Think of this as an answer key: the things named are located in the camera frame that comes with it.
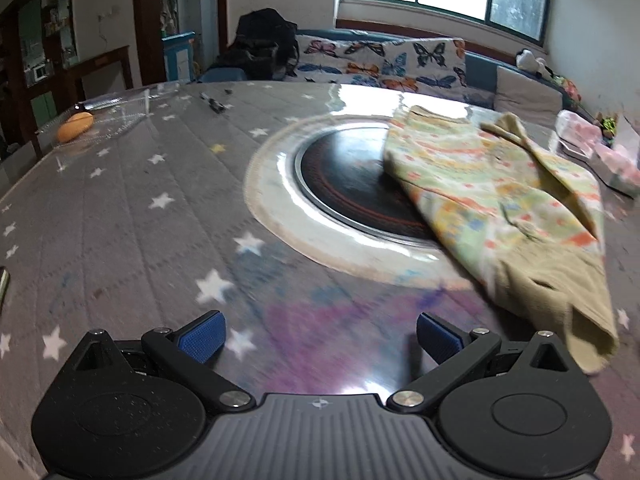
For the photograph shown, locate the colourful patterned child's garment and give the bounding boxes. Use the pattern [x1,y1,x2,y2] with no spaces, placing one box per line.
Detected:
[383,106,620,375]

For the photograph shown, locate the black marker pen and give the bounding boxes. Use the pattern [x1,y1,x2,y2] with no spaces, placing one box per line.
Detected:
[200,92,226,114]

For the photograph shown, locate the clear plastic tray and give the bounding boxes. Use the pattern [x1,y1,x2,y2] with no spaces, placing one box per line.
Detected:
[37,82,181,150]

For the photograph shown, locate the orange bread roll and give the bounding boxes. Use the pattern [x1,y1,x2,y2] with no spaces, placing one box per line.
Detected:
[56,112,94,143]

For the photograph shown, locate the pink tissue pack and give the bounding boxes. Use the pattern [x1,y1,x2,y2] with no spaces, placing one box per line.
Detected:
[548,110,602,162]
[589,144,639,198]

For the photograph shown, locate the grey pillow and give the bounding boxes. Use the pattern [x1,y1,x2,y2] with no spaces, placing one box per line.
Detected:
[494,66,563,128]

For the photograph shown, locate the blue sofa bench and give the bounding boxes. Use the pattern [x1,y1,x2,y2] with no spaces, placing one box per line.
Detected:
[297,28,578,112]

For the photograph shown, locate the colourful stuffed toys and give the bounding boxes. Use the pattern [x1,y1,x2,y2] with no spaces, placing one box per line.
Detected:
[596,114,617,139]

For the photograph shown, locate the butterfly print cushion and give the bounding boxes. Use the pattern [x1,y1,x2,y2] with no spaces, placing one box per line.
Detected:
[293,36,466,101]

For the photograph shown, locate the white plush toy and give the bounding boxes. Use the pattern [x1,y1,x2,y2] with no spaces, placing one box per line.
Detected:
[515,49,546,74]

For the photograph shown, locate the blue white cabinet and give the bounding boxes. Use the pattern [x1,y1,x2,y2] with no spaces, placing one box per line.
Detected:
[163,32,196,81]

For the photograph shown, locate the black backpack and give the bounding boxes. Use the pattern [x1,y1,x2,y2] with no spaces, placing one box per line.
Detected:
[212,8,299,80]

